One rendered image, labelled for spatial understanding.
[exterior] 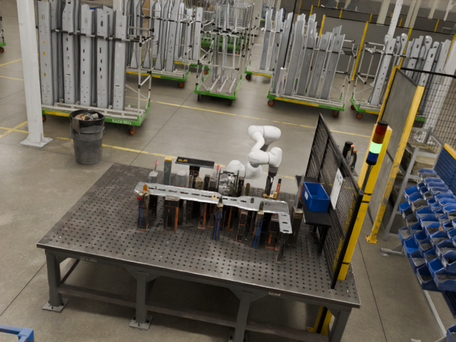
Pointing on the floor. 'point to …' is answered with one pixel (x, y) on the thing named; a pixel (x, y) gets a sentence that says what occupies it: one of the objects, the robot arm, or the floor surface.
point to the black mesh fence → (330, 201)
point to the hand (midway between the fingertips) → (269, 191)
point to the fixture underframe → (240, 323)
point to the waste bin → (87, 135)
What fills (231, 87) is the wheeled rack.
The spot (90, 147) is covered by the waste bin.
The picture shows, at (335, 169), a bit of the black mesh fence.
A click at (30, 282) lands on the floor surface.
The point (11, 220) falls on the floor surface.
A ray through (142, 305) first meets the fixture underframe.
